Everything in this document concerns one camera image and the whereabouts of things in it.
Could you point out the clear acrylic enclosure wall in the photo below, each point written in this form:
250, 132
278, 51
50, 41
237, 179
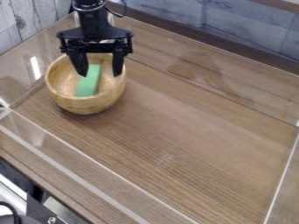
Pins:
198, 148

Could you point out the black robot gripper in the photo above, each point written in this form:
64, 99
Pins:
96, 36

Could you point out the clear acrylic corner bracket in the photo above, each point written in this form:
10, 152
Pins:
110, 19

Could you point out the round wooden bowl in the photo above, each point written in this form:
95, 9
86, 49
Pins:
62, 79

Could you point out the green rectangular block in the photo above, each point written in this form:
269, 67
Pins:
88, 84

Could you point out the black metal table clamp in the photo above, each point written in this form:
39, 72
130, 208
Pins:
40, 213

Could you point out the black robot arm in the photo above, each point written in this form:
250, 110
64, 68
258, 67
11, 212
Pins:
91, 5

